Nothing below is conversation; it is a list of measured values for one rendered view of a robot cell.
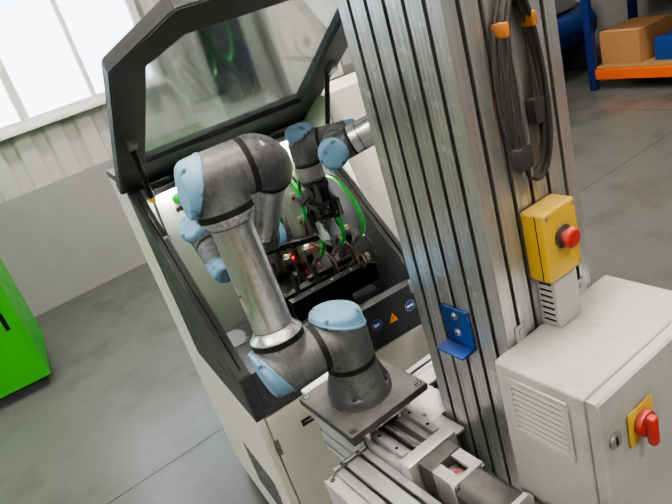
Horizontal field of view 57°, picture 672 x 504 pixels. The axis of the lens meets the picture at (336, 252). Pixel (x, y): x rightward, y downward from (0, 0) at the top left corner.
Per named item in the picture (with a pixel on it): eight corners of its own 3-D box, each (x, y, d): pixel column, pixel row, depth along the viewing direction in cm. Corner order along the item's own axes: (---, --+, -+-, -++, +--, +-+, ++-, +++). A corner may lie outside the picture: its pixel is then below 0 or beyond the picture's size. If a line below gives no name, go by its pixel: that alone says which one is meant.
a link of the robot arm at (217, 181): (339, 377, 132) (245, 135, 116) (278, 413, 127) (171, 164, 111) (317, 360, 143) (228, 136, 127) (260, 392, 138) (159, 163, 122)
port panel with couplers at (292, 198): (303, 238, 237) (278, 162, 224) (299, 236, 239) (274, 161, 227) (331, 224, 241) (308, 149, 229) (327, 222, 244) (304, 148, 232)
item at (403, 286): (268, 416, 187) (250, 374, 180) (262, 409, 190) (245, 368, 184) (426, 320, 209) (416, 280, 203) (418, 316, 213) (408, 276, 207)
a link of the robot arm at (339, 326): (385, 354, 137) (369, 302, 132) (333, 383, 133) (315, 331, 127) (358, 334, 148) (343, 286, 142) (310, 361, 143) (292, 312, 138)
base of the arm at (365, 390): (405, 384, 142) (395, 349, 138) (354, 422, 135) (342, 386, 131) (365, 362, 154) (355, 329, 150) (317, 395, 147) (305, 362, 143)
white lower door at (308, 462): (328, 572, 213) (265, 421, 186) (325, 568, 215) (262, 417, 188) (468, 468, 237) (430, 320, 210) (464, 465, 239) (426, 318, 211)
